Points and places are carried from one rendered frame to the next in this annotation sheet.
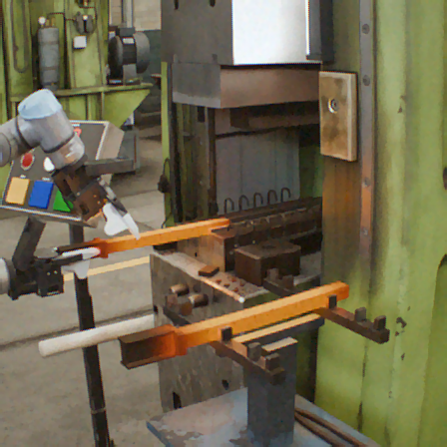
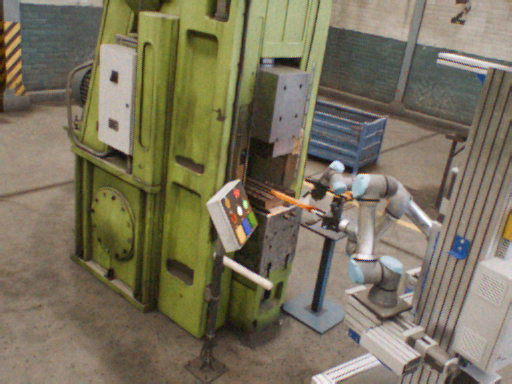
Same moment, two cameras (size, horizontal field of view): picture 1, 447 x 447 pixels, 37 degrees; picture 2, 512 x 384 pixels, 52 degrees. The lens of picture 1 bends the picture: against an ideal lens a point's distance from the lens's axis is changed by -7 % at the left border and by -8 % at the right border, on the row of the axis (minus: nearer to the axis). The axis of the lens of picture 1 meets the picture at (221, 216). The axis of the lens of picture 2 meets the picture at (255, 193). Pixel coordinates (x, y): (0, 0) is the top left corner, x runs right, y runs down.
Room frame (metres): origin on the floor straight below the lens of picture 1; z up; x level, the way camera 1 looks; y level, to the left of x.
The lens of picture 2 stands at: (2.61, 2.95, 2.25)
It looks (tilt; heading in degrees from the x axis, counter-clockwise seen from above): 22 degrees down; 252
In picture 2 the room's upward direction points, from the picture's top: 8 degrees clockwise
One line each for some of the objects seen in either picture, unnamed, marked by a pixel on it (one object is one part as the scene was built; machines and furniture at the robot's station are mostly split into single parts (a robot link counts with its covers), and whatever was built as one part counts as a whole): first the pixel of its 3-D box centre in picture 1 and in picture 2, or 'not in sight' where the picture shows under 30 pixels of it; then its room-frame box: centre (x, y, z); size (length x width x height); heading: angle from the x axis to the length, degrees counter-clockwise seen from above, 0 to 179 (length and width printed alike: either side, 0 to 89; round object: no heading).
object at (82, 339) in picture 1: (110, 332); (242, 270); (1.78, 0.32, 0.62); 0.44 x 0.05 x 0.05; 124
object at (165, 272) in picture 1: (287, 331); (250, 224); (1.62, -0.16, 0.69); 0.56 x 0.38 x 0.45; 124
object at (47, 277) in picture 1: (32, 272); (332, 222); (1.29, 0.38, 0.98); 0.12 x 0.08 x 0.09; 124
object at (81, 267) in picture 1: (82, 264); not in sight; (1.33, 0.29, 0.98); 0.09 x 0.03 x 0.06; 121
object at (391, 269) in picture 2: not in sight; (388, 271); (1.22, 0.95, 0.98); 0.13 x 0.12 x 0.14; 177
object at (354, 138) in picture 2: not in sight; (333, 134); (-0.53, -3.62, 0.36); 1.20 x 0.80 x 0.72; 130
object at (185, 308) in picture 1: (231, 290); not in sight; (1.14, -0.01, 1.00); 0.23 x 0.06 x 0.02; 122
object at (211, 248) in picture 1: (272, 225); (250, 190); (1.66, -0.12, 0.96); 0.42 x 0.20 x 0.09; 124
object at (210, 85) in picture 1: (269, 79); (257, 137); (1.66, -0.12, 1.32); 0.42 x 0.20 x 0.10; 124
